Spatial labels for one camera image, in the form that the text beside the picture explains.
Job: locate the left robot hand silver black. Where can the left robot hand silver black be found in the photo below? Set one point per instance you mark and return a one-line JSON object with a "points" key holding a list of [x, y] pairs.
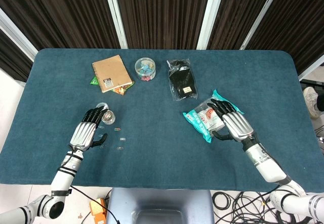
{"points": [[84, 133]]}

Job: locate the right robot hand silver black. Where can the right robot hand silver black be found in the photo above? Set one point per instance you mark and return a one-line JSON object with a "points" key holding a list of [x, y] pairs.
{"points": [[238, 125]]}

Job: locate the teal white snack bag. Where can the teal white snack bag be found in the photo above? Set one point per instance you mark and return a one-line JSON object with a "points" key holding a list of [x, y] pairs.
{"points": [[202, 121]]}

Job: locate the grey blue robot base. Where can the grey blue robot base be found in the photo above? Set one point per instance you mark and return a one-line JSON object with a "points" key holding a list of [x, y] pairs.
{"points": [[162, 203]]}

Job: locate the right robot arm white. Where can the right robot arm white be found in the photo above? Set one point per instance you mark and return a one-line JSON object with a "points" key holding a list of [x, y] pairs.
{"points": [[268, 167]]}

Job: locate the small clear jar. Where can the small clear jar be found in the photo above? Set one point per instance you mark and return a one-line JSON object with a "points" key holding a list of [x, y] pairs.
{"points": [[110, 117]]}

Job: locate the clear plastic dome lid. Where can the clear plastic dome lid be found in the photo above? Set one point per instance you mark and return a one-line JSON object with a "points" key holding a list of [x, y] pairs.
{"points": [[102, 105]]}

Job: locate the clear round container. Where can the clear round container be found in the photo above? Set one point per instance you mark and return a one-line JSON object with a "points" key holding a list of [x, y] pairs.
{"points": [[144, 68]]}

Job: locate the green snack packet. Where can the green snack packet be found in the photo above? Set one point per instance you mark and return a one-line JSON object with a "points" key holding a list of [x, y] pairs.
{"points": [[94, 81]]}

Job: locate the orange snack packet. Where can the orange snack packet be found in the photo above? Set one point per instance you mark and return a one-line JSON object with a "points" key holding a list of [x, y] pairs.
{"points": [[121, 89]]}

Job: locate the kraft spiral notebook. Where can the kraft spiral notebook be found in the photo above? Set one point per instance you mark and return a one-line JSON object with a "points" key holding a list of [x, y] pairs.
{"points": [[111, 73]]}

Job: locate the black socks in plastic bag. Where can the black socks in plastic bag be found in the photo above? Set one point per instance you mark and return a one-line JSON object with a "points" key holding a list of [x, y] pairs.
{"points": [[182, 81]]}

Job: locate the orange box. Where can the orange box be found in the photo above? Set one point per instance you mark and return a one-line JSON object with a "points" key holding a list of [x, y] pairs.
{"points": [[97, 207]]}

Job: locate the white sneaker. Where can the white sneaker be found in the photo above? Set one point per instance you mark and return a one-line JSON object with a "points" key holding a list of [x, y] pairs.
{"points": [[310, 100]]}

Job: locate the blue felt table cloth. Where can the blue felt table cloth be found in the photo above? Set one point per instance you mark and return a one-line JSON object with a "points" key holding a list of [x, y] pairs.
{"points": [[162, 163]]}

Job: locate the dark brown pleated curtain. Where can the dark brown pleated curtain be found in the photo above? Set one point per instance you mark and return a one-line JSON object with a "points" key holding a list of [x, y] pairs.
{"points": [[162, 14], [12, 59], [238, 11], [298, 24], [58, 11]]}

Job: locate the white partition frame post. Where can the white partition frame post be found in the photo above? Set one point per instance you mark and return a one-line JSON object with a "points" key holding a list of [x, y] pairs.
{"points": [[115, 14], [260, 16], [17, 37], [210, 14], [312, 69]]}

